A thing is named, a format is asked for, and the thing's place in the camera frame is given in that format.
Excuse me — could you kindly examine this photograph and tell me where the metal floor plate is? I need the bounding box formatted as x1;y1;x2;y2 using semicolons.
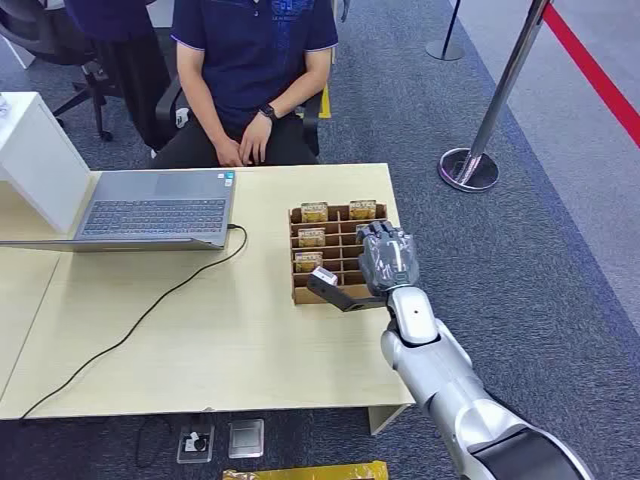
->
227;417;266;460

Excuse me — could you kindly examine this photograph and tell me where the black laptop power cable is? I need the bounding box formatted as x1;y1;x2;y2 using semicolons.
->
20;223;249;421

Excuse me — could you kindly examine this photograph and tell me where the black camera bracket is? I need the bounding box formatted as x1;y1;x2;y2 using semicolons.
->
306;274;389;313

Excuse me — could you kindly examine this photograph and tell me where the red barrier belt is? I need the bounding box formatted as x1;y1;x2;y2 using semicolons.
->
542;2;640;150

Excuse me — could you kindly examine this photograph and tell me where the person's right hand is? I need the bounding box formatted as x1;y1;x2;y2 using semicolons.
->
214;135;247;169

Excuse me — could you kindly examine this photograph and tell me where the chrome stanchion base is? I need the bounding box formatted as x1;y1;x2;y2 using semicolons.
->
437;146;500;194

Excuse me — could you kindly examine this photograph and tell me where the white box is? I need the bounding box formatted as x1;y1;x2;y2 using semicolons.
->
0;91;94;235

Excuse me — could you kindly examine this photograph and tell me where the yellow foil package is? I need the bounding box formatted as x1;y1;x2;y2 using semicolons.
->
222;460;390;480

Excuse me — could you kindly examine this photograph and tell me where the grey laptop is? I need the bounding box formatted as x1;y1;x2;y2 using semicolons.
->
0;168;238;254

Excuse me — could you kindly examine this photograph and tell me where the person's left hand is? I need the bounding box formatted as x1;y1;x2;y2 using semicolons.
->
238;112;274;167

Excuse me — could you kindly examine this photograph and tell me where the floor power socket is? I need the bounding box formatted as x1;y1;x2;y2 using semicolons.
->
176;423;216;466

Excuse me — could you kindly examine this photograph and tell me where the wooden desk leg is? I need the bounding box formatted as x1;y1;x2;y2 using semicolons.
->
368;403;414;437

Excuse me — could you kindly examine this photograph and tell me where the chrome stanchion post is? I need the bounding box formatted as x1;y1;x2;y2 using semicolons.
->
456;0;552;185

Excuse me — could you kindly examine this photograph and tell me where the black floor cable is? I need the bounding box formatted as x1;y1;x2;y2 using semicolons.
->
134;415;174;469

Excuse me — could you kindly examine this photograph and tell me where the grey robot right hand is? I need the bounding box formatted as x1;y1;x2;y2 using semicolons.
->
357;221;420;297

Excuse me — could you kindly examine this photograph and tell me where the dark stanchion base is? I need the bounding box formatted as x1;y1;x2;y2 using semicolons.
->
425;38;466;63

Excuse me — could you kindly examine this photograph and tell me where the dark stanchion post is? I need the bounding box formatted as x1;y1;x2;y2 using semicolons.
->
442;0;464;46

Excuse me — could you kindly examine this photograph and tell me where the gold hotel card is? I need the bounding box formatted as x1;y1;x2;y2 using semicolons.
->
297;227;327;249
349;199;377;221
294;251;324;274
300;201;330;224

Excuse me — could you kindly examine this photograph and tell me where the brown cardboard card holder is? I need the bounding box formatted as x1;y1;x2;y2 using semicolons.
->
288;201;389;307

